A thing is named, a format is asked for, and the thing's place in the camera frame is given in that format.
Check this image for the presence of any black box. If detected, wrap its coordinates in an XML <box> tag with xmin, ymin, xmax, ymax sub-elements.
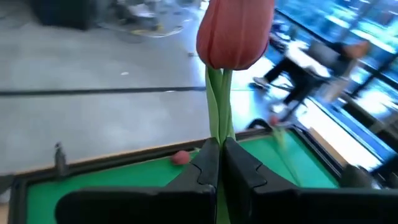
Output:
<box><xmin>29</xmin><ymin>0</ymin><xmax>105</xmax><ymax>31</ymax></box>

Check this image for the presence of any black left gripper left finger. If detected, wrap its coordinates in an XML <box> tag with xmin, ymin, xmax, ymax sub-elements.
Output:
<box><xmin>54</xmin><ymin>137</ymin><xmax>221</xmax><ymax>224</ymax></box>

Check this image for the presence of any person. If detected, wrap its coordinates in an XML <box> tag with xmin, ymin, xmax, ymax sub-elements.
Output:
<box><xmin>252</xmin><ymin>39</ymin><xmax>373</xmax><ymax>124</ymax></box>

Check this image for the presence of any green table mat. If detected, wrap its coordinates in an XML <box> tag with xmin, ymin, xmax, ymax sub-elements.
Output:
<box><xmin>26</xmin><ymin>130</ymin><xmax>340</xmax><ymax>224</ymax></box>

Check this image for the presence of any dark pink artificial tulip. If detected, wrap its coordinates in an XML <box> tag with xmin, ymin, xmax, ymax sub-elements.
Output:
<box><xmin>170</xmin><ymin>150</ymin><xmax>191</xmax><ymax>166</ymax></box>
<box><xmin>195</xmin><ymin>0</ymin><xmax>275</xmax><ymax>224</ymax></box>
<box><xmin>267</xmin><ymin>114</ymin><xmax>303</xmax><ymax>187</ymax></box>

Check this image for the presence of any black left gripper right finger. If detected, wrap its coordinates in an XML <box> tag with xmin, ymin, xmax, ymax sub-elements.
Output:
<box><xmin>223</xmin><ymin>136</ymin><xmax>398</xmax><ymax>224</ymax></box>

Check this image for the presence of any small black post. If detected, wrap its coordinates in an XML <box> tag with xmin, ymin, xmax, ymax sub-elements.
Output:
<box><xmin>54</xmin><ymin>141</ymin><xmax>68</xmax><ymax>177</ymax></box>

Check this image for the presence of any green felt table with rim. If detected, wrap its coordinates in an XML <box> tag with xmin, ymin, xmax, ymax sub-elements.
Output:
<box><xmin>7</xmin><ymin>124</ymin><xmax>383</xmax><ymax>224</ymax></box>

